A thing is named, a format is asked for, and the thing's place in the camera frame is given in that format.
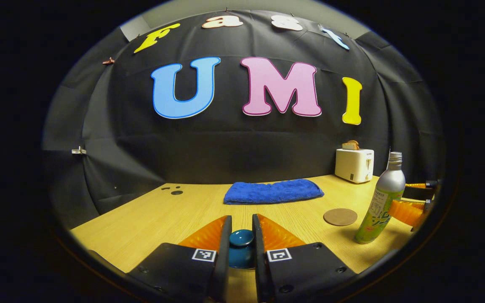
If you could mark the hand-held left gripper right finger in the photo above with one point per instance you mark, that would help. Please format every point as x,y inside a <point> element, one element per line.
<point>258,252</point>

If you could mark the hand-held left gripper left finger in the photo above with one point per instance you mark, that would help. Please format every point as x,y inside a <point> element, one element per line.
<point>225,252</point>

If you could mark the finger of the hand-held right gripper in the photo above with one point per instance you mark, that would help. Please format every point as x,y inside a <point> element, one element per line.
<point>430,184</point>
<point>406,212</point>

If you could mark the teal teacup lid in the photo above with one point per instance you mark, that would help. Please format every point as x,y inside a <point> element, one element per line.
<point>241,237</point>

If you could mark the silver green water bottle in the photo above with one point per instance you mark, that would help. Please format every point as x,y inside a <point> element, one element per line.
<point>387,185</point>

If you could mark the round cork coaster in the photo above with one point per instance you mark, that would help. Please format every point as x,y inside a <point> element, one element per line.
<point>340,217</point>

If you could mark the blue folded towel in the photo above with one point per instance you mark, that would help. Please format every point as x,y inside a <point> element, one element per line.
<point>273,191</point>

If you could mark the white toaster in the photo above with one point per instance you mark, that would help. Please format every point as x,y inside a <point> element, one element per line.
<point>354,165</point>

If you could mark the toast slice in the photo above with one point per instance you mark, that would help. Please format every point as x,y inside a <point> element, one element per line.
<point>347,146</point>
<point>354,144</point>

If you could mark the black backdrop cloth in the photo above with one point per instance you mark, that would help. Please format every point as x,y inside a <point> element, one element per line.
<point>225,147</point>

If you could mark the white cloth clip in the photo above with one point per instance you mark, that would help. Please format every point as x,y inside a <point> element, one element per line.
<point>79,150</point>

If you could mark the copper cloth clip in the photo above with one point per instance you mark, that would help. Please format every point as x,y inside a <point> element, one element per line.
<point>108,61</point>

